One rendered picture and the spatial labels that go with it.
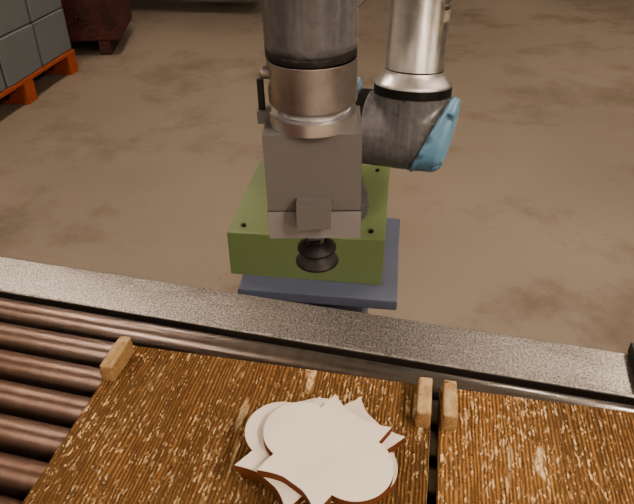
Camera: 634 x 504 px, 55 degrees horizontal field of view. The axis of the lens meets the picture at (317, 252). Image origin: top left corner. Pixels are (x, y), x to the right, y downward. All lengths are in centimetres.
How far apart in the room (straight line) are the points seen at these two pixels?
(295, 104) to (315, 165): 6
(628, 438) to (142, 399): 57
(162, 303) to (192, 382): 20
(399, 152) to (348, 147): 41
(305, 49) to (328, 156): 9
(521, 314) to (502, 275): 25
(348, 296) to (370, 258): 7
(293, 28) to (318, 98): 6
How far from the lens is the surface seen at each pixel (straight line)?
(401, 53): 91
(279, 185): 54
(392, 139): 92
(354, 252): 102
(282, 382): 79
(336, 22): 48
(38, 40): 487
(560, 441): 78
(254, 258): 105
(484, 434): 76
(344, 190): 54
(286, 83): 50
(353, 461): 64
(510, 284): 261
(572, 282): 271
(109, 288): 102
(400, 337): 89
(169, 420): 77
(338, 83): 50
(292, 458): 64
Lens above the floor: 150
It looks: 34 degrees down
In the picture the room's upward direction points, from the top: straight up
